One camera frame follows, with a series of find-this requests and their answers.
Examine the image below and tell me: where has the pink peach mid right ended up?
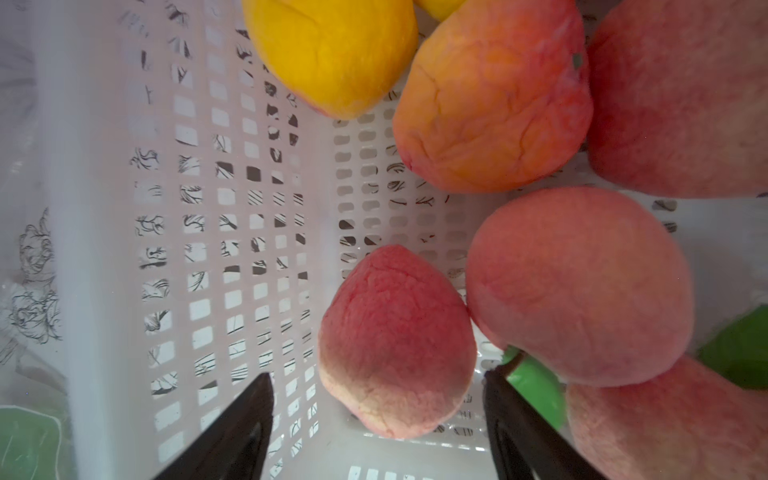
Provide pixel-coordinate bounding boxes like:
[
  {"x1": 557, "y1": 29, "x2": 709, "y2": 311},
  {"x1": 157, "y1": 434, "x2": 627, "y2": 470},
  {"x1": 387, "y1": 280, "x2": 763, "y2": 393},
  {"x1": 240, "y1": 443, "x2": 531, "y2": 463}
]
[{"x1": 587, "y1": 1, "x2": 767, "y2": 198}]

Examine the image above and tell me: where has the clear green-zipper zip-top bag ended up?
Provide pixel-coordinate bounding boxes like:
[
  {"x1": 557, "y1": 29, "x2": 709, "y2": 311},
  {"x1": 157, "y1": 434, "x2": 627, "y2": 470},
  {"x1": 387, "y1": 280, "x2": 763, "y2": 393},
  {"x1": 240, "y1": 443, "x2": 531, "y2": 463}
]
[{"x1": 1, "y1": 334, "x2": 78, "y2": 479}]

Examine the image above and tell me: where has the yellow peach right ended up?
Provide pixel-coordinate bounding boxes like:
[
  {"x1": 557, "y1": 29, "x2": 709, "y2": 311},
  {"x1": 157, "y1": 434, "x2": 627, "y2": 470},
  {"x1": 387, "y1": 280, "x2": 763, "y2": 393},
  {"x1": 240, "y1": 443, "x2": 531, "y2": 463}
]
[{"x1": 414, "y1": 0, "x2": 464, "y2": 22}]

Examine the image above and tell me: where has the yellow peach left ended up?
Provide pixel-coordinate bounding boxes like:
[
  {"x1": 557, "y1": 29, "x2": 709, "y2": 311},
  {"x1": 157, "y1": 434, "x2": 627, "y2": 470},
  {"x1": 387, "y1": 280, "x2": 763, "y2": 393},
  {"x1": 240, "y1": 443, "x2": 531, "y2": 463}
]
[{"x1": 242, "y1": 1, "x2": 418, "y2": 120}]

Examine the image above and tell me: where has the orange-red peach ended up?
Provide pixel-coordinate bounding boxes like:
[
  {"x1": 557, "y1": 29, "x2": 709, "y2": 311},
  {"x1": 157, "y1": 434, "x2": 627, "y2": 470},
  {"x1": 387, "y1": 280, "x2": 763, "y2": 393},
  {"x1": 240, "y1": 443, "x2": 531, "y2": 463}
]
[{"x1": 392, "y1": 0, "x2": 593, "y2": 193}]

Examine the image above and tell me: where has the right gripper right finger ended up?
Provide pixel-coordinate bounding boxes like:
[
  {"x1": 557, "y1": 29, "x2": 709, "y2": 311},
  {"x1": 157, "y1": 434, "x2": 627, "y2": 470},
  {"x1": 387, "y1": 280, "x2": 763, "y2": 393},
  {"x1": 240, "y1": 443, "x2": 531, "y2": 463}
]
[{"x1": 483, "y1": 368, "x2": 605, "y2": 480}]

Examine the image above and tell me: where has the pink peach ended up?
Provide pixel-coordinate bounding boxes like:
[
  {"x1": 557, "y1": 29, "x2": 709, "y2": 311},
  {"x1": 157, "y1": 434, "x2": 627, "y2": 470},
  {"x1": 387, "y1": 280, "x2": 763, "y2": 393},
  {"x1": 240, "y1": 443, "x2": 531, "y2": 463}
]
[
  {"x1": 466, "y1": 187, "x2": 695, "y2": 387},
  {"x1": 318, "y1": 245, "x2": 477, "y2": 439},
  {"x1": 566, "y1": 357, "x2": 767, "y2": 479}
]

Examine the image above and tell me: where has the pink plastic basket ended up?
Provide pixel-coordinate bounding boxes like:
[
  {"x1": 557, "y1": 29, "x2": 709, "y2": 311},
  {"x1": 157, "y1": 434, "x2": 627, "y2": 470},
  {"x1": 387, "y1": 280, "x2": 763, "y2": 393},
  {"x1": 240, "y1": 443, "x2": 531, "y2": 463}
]
[{"x1": 35, "y1": 0, "x2": 768, "y2": 480}]

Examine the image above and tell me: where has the yellow peach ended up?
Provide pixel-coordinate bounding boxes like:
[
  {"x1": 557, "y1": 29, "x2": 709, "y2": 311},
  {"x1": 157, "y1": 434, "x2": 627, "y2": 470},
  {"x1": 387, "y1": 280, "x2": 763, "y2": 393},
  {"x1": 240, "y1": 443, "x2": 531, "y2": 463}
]
[
  {"x1": 414, "y1": 0, "x2": 464, "y2": 22},
  {"x1": 242, "y1": 1, "x2": 418, "y2": 120}
]

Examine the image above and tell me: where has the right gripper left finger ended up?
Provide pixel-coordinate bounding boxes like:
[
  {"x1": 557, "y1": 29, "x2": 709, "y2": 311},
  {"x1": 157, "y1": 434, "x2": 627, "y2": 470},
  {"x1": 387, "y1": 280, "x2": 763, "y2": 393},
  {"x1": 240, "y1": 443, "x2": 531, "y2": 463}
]
[{"x1": 156, "y1": 373, "x2": 274, "y2": 480}]

